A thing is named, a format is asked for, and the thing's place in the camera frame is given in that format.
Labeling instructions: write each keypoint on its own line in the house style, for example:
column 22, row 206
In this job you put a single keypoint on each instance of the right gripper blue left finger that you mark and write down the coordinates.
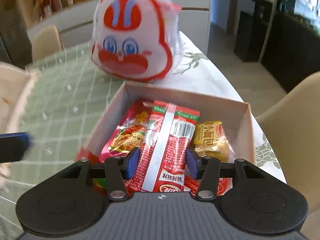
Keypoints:
column 117, row 170

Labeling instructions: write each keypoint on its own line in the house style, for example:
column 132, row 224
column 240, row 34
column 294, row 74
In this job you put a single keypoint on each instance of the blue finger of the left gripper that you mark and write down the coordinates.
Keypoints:
column 13, row 146

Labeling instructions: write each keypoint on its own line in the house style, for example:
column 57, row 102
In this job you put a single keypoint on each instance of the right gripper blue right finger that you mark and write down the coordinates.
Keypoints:
column 203, row 168

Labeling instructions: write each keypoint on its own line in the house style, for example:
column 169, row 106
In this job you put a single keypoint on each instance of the small red candy packet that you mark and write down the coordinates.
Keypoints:
column 192, row 186

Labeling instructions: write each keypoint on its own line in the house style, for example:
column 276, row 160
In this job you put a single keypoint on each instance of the green red snack packet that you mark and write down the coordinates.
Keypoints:
column 99, row 185

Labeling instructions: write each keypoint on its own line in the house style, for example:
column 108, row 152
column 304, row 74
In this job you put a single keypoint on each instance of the yellow bread snack packet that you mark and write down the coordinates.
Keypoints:
column 210, row 141

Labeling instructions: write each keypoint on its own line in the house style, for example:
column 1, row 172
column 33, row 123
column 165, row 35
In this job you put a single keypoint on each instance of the dark red foil snack packet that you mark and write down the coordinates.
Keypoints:
column 130, row 131

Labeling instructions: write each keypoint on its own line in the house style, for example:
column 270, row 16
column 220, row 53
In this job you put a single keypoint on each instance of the red white striped snack packet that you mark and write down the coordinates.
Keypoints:
column 161, row 166

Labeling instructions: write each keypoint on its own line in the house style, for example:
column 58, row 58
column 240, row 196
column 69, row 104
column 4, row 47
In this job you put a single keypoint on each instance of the pink open cardboard box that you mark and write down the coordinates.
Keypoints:
column 236, row 117

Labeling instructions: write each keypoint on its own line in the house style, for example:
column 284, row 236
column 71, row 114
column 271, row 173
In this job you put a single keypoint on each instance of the white cartoon paper bag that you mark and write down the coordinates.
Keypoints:
column 16, row 86

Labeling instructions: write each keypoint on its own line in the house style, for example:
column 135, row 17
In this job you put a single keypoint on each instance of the beige chair right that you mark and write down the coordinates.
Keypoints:
column 292, row 129

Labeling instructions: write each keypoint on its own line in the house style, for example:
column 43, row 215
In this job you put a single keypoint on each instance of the beige chair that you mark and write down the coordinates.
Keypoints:
column 292, row 129
column 46, row 42

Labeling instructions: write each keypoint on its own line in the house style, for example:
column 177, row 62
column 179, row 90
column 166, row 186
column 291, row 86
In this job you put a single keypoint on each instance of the beige chair far left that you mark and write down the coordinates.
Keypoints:
column 46, row 42

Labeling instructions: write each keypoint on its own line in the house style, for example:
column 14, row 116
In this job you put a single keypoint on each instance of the red white rabbit bag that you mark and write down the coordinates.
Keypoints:
column 137, row 40

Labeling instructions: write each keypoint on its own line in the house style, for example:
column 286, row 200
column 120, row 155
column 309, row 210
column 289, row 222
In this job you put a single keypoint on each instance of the black aquarium cabinet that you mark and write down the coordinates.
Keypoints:
column 285, row 42

